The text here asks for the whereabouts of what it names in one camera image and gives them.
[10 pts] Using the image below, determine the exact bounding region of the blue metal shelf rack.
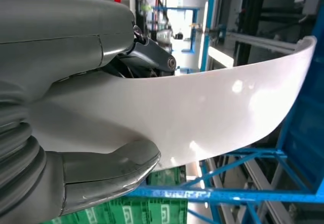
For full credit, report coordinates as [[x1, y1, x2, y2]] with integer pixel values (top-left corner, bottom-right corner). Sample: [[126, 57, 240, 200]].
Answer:
[[127, 1, 324, 224]]

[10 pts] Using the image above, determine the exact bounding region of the green plastic crate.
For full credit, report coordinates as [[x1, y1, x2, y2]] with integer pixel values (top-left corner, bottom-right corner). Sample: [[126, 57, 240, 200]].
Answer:
[[43, 167, 188, 224]]

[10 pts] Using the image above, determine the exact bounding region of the aluminium frame workbench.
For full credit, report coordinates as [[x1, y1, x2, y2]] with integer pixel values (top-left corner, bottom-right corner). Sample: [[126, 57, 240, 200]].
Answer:
[[225, 0, 312, 67]]

